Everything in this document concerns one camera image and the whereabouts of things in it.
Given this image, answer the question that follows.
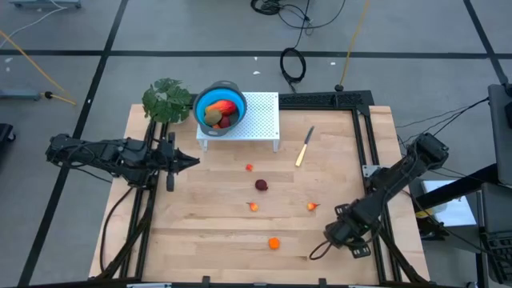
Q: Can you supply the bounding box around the blue collapsible bowl grey rim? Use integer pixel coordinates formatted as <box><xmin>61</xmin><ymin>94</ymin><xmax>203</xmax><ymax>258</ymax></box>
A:
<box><xmin>193</xmin><ymin>80</ymin><xmax>248</xmax><ymax>137</ymax></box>

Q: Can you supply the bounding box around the knife with yellow handle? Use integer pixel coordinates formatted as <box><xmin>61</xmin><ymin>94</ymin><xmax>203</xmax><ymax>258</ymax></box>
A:
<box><xmin>294</xmin><ymin>126</ymin><xmax>316</xmax><ymax>168</ymax></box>

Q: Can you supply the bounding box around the green potted plant white pot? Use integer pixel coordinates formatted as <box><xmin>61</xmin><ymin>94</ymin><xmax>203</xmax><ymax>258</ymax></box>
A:
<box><xmin>142</xmin><ymin>78</ymin><xmax>192</xmax><ymax>124</ymax></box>

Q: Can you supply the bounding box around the grey metal stand base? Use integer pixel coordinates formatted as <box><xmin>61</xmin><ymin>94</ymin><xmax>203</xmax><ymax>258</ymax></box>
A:
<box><xmin>0</xmin><ymin>90</ymin><xmax>42</xmax><ymax>101</ymax></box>
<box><xmin>10</xmin><ymin>0</ymin><xmax>83</xmax><ymax>10</ymax></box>

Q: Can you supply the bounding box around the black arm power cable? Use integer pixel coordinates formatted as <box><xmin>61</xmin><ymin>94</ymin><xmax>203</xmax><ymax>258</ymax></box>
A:
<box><xmin>98</xmin><ymin>186</ymin><xmax>135</xmax><ymax>275</ymax></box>

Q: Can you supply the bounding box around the white floor cable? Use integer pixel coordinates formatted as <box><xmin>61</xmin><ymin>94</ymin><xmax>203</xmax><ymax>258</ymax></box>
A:
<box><xmin>0</xmin><ymin>3</ymin><xmax>69</xmax><ymax>39</ymax></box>

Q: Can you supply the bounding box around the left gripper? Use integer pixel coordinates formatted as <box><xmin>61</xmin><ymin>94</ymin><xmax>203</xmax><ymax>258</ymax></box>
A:
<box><xmin>151</xmin><ymin>131</ymin><xmax>201</xmax><ymax>193</ymax></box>

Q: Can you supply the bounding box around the red orange mango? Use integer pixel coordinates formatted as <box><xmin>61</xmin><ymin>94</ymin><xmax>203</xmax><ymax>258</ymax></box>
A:
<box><xmin>204</xmin><ymin>99</ymin><xmax>238</xmax><ymax>117</ymax></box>

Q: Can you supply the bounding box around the black keyboard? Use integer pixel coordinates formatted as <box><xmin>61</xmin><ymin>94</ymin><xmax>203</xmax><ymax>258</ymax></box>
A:
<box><xmin>482</xmin><ymin>230</ymin><xmax>512</xmax><ymax>286</ymax></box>

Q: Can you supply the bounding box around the black cable bundle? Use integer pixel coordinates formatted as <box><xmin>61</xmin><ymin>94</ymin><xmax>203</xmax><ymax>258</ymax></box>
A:
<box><xmin>395</xmin><ymin>95</ymin><xmax>491</xmax><ymax>157</ymax></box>

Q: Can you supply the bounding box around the white paper sheet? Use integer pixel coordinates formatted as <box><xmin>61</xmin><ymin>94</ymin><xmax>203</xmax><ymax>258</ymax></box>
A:
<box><xmin>422</xmin><ymin>179</ymin><xmax>478</xmax><ymax>228</ymax></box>

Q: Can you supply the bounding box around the white perforated metal shelf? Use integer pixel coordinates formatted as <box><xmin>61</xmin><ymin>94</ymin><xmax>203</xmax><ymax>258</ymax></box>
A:
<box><xmin>195</xmin><ymin>91</ymin><xmax>281</xmax><ymax>153</ymax></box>

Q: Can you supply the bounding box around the black coiled floor cable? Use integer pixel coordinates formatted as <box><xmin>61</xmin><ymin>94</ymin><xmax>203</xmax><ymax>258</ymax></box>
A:
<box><xmin>278</xmin><ymin>46</ymin><xmax>307</xmax><ymax>94</ymax></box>

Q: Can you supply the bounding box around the black tangled floor cable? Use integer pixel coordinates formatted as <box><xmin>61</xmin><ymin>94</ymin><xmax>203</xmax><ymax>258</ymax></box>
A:
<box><xmin>250</xmin><ymin>0</ymin><xmax>347</xmax><ymax>49</ymax></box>

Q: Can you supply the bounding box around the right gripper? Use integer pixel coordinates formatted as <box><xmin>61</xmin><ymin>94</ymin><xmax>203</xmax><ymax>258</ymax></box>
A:
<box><xmin>323</xmin><ymin>198</ymin><xmax>382</xmax><ymax>260</ymax></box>

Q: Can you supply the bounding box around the brown kiwi fruit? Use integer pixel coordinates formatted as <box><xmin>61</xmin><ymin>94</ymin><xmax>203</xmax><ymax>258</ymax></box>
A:
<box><xmin>204</xmin><ymin>108</ymin><xmax>223</xmax><ymax>126</ymax></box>

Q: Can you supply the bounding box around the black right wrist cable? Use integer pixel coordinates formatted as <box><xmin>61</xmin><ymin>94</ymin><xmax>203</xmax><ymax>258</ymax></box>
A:
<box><xmin>309</xmin><ymin>238</ymin><xmax>335</xmax><ymax>261</ymax></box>

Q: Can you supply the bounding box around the yellow cable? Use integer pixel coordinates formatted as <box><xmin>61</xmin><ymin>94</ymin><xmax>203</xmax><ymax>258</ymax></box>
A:
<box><xmin>0</xmin><ymin>30</ymin><xmax>78</xmax><ymax>106</ymax></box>
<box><xmin>338</xmin><ymin>0</ymin><xmax>371</xmax><ymax>93</ymax></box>

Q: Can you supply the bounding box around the black chair base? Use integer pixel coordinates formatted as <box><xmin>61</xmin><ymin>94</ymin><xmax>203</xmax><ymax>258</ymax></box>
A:
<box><xmin>0</xmin><ymin>122</ymin><xmax>16</xmax><ymax>145</ymax></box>

